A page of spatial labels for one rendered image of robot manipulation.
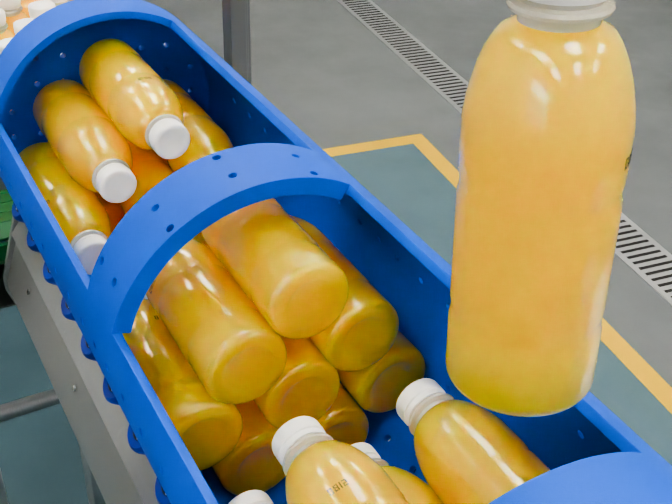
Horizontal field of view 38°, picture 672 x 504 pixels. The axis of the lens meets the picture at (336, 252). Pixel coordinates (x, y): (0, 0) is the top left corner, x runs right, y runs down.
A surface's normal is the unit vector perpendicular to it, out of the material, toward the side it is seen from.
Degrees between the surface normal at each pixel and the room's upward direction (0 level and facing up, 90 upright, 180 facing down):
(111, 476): 70
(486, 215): 78
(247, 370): 88
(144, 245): 44
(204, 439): 88
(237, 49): 90
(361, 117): 0
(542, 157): 88
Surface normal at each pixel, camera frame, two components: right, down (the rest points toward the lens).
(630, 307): 0.03, -0.83
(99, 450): -0.81, -0.04
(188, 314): -0.58, -0.43
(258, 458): 0.48, 0.53
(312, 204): -0.87, 0.20
